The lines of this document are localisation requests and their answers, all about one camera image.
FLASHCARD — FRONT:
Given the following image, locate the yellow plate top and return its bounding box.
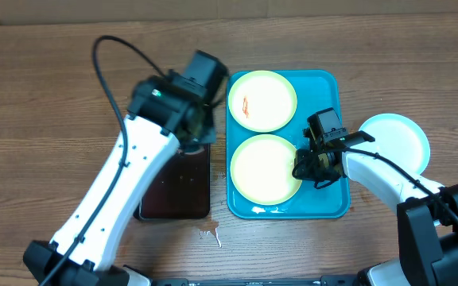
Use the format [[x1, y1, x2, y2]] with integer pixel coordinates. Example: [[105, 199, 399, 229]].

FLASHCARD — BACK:
[[227, 70, 297, 133]]

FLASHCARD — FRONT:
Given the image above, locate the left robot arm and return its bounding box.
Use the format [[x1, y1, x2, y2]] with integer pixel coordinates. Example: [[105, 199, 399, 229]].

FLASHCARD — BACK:
[[23, 74, 225, 285]]

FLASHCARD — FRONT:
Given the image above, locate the black base frame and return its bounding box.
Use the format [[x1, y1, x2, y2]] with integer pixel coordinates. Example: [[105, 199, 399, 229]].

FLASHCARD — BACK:
[[125, 262, 401, 286]]

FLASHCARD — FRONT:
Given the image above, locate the teal plastic tray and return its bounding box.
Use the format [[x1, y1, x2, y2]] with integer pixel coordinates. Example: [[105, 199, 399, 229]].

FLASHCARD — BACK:
[[226, 70, 351, 219]]

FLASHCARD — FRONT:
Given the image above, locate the yellow plate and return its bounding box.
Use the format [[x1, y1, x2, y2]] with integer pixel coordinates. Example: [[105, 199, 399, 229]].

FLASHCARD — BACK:
[[227, 70, 297, 133], [230, 134, 301, 206]]

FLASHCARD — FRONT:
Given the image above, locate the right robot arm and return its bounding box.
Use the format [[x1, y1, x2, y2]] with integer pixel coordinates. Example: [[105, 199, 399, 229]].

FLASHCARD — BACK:
[[292, 128, 458, 285]]

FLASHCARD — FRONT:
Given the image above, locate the black rectangular tray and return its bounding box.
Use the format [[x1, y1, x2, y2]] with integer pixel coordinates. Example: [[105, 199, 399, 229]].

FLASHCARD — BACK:
[[134, 145, 210, 221]]

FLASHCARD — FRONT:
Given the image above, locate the light blue plate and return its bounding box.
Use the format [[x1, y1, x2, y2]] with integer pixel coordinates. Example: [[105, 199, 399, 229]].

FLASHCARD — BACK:
[[359, 113, 431, 175]]

